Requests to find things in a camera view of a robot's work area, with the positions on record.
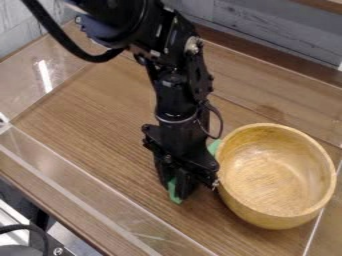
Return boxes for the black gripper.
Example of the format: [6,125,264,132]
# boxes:
[141,116,219,200]

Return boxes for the black metal base plate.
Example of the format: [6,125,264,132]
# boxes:
[28,224,76,256]

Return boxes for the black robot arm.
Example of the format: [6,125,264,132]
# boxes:
[64,0,219,200]

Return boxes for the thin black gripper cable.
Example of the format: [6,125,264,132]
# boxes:
[196,101,224,140]

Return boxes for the green rectangular block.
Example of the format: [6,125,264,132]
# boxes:
[167,139,221,204]

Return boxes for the brown wooden bowl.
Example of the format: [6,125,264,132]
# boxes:
[215,123,336,230]

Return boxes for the black cable bottom left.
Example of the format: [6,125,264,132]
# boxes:
[0,224,48,256]

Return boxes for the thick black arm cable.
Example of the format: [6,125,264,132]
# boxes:
[20,0,131,64]

